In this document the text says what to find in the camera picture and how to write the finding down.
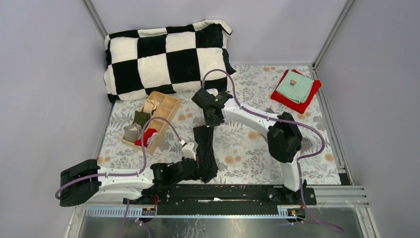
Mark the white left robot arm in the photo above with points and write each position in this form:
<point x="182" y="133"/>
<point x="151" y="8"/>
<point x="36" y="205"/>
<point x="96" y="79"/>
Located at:
<point x="89" y="182"/>

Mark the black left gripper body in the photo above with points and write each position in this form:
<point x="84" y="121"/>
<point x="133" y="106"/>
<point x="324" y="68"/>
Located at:
<point x="193" y="177"/>

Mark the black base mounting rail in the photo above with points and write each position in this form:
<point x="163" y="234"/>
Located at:
<point x="211" y="199"/>

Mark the floral patterned bed sheet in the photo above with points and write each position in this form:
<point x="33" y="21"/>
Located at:
<point x="241" y="153"/>

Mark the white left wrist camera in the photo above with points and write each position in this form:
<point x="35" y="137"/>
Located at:
<point x="189" y="150"/>

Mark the grey rolled sock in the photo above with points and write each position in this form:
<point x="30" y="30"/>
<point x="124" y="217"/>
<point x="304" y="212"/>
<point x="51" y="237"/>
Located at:
<point x="132" y="132"/>

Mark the wooden divided organizer box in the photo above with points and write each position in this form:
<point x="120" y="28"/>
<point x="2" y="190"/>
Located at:
<point x="169" y="106"/>

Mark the black white checkered pillow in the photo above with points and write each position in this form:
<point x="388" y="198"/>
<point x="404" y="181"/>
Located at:
<point x="167" y="60"/>

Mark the dark green rolled sock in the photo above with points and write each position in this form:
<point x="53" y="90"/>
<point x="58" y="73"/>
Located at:
<point x="141" y="118"/>

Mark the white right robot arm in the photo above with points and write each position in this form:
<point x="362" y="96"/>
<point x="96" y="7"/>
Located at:
<point x="284" y="139"/>

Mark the mint green folded cloth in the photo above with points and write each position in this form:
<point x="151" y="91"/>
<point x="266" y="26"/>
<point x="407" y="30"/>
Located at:
<point x="295" y="87"/>

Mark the grey striped underwear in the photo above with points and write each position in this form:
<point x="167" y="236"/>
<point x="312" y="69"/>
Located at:
<point x="308" y="145"/>

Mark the red rolled sock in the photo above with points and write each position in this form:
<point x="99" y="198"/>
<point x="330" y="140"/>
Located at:
<point x="150" y="135"/>

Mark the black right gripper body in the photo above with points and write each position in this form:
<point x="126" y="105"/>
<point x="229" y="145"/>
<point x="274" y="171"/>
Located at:
<point x="211" y="122"/>

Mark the beige rolled sock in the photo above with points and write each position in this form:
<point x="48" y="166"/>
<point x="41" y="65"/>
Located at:
<point x="150" y="106"/>

